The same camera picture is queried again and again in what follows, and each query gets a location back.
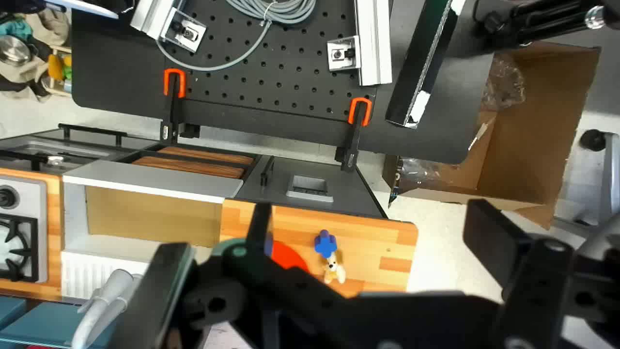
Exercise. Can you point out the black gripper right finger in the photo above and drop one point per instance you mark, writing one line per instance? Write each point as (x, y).
(536, 292)

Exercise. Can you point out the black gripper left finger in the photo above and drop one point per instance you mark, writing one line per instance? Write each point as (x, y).
(158, 298)

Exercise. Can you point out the orange plate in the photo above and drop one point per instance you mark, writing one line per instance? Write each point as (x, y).
(288, 255)

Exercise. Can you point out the blue block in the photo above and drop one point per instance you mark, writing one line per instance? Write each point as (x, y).
(325, 244)

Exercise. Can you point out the grey toy faucet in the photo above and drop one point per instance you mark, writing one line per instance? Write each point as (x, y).
(104, 308)

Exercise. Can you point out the white toy sink basin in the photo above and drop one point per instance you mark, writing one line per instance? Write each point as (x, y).
(148, 216)

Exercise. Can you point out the teal planter box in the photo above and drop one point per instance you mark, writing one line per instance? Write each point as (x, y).
(32, 323)

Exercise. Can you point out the grey toy stove top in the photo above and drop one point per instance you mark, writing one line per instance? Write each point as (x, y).
(20, 226)

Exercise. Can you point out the brown cardboard box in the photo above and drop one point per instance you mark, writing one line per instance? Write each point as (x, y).
(536, 129)

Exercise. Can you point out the small wooden toy figure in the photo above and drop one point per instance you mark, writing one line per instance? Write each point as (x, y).
(334, 271)

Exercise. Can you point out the wooden toy kitchen unit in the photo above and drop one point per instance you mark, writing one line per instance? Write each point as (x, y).
(361, 244)

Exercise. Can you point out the black bar white end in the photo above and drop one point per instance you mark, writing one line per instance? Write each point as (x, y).
(423, 65)

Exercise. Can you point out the black perforated board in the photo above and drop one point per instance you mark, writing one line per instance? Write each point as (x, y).
(284, 71)

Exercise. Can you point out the aluminium profile with bracket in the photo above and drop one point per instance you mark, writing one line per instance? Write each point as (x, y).
(371, 46)
(168, 23)

